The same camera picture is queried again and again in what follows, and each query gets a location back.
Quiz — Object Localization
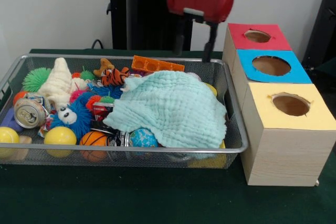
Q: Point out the black chair back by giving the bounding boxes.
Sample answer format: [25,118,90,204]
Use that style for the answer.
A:
[301,0,336,70]

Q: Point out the orange plastic tray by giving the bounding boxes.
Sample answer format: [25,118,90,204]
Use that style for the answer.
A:
[131,55,186,74]

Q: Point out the small basketball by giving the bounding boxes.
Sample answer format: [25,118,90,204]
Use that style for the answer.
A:
[79,131,110,162]

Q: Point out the dark green tablecloth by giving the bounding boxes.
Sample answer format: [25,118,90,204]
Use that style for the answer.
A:
[0,48,336,224]

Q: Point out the silver mesh bin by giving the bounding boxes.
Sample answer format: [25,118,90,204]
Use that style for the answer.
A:
[0,53,249,169]

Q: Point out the cream muslin cloth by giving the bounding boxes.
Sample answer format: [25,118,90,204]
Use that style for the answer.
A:
[38,57,87,109]

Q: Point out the globe print ball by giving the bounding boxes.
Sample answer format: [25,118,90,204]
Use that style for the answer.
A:
[130,127,159,154]

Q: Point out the yellow ball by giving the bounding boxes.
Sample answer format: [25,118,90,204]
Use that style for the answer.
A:
[44,126,77,158]
[0,126,20,159]

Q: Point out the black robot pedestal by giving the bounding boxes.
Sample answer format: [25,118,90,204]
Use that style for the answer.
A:
[101,0,200,51]

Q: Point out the blue spiky toy with eyes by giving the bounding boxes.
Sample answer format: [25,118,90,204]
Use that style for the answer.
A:
[49,99,92,141]

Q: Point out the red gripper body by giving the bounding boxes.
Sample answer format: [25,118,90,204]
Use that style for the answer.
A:
[167,0,235,24]

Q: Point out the tiger plush toy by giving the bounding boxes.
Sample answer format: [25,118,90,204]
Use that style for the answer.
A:
[101,67,131,88]

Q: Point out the wooden three-hole box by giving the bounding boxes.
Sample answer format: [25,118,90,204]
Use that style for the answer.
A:
[222,23,336,187]

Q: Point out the mint muslin cloth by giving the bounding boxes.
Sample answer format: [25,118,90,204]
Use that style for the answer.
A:
[103,70,228,149]

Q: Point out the large green spiky ball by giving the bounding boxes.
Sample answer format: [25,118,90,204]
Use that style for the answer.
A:
[22,67,52,93]

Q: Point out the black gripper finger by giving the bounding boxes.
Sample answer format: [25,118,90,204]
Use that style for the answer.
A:
[202,23,219,63]
[172,17,187,56]

